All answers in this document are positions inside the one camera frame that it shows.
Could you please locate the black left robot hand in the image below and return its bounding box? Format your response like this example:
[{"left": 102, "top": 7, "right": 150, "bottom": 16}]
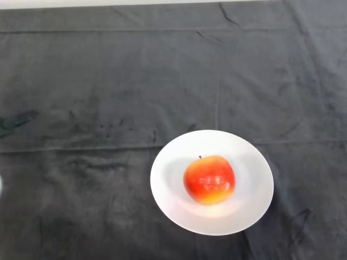
[{"left": 0, "top": 109, "right": 39, "bottom": 139}]

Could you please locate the red yellow apple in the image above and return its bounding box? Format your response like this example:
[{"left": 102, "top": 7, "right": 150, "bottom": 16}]
[{"left": 183, "top": 155, "right": 236, "bottom": 206}]

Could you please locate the white round plate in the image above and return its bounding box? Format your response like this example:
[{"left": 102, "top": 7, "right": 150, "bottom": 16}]
[{"left": 150, "top": 129, "right": 274, "bottom": 236}]

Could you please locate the black cloth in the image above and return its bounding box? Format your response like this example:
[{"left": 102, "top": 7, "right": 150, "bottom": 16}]
[{"left": 0, "top": 1, "right": 347, "bottom": 260}]

